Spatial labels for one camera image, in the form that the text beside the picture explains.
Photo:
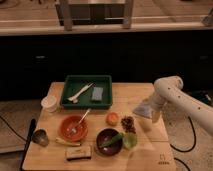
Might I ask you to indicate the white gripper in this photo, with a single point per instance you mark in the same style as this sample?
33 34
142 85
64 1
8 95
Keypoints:
155 114

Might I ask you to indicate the grey towel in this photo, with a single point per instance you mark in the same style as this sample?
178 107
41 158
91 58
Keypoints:
143 109

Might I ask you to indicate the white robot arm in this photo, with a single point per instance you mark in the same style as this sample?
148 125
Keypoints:
169 89

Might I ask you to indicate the dark red dried fruit pile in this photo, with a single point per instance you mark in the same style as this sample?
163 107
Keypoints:
127 123

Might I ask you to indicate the green leaf vegetable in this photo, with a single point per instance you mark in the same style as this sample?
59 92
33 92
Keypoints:
112 140

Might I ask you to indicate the small orange cup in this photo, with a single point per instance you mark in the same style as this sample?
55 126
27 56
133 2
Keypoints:
112 119

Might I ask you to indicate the dark brown bowl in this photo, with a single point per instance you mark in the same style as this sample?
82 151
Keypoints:
103 136

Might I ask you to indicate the grey sponge block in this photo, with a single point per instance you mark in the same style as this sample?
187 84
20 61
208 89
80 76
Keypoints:
97 93

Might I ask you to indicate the silver spoon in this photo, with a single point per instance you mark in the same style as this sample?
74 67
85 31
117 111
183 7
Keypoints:
80 121

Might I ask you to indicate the orange bowl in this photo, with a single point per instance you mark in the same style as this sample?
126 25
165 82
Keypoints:
67 124

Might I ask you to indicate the green plastic tray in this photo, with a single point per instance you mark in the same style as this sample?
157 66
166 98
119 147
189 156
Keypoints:
73 83

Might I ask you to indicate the beige rectangular block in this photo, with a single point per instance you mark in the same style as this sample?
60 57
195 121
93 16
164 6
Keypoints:
75 153

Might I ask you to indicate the yellow banana piece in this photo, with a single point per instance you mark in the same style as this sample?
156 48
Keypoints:
63 142

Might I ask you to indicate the white cup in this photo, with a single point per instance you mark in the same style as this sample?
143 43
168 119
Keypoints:
49 103

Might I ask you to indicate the dark metal cup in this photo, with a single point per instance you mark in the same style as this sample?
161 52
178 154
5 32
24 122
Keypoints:
40 137

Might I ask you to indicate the white chair frame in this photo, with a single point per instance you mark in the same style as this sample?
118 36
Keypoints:
94 12

